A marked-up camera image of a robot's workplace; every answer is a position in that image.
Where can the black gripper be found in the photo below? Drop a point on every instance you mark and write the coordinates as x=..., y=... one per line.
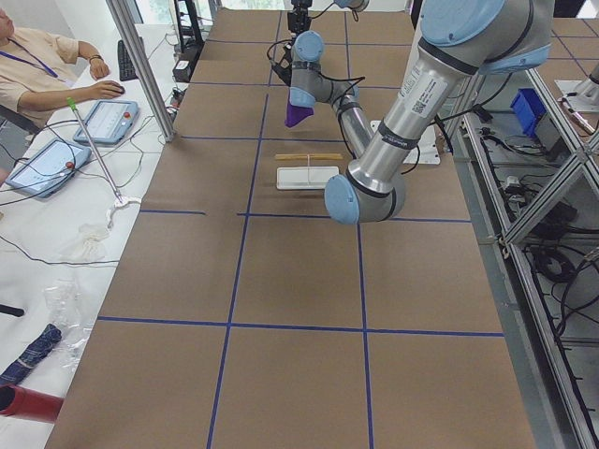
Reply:
x=298, y=20

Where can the purple towel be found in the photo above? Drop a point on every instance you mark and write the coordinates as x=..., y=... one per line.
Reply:
x=295, y=115

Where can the wooden rack rod outer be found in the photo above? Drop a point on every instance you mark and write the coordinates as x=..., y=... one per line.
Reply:
x=306, y=156

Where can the wooden rack rod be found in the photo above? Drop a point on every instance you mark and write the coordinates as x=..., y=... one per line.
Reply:
x=309, y=159
x=306, y=156

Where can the wooden rack rod inner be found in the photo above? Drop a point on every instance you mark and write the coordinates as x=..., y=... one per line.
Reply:
x=309, y=159

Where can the white towel rack base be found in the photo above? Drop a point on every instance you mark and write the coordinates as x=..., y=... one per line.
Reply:
x=304, y=178

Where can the black keyboard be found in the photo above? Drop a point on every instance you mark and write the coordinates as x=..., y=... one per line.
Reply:
x=126, y=67

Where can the teach pendant far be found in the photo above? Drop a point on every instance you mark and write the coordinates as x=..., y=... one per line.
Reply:
x=108, y=121

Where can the teach pendant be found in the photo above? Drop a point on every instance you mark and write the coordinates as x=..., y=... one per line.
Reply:
x=49, y=169
x=108, y=121

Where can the reach grabber stick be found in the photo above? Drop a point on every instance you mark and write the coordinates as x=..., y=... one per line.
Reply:
x=121, y=201

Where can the blue storage bin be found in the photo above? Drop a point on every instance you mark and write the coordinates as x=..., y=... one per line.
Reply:
x=529, y=110

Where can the seated person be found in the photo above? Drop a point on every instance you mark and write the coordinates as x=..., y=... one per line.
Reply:
x=36, y=75

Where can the teach pendant near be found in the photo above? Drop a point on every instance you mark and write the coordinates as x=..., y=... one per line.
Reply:
x=49, y=169

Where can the clear plastic wrap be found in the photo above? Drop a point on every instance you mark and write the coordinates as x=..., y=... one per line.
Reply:
x=68, y=314

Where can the folded dark umbrella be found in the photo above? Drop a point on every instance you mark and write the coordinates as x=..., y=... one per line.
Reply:
x=32, y=355

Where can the red cylinder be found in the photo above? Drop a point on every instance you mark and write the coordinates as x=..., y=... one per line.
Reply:
x=23, y=403

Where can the aluminium frame post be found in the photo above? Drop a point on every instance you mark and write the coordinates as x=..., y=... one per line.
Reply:
x=124, y=22

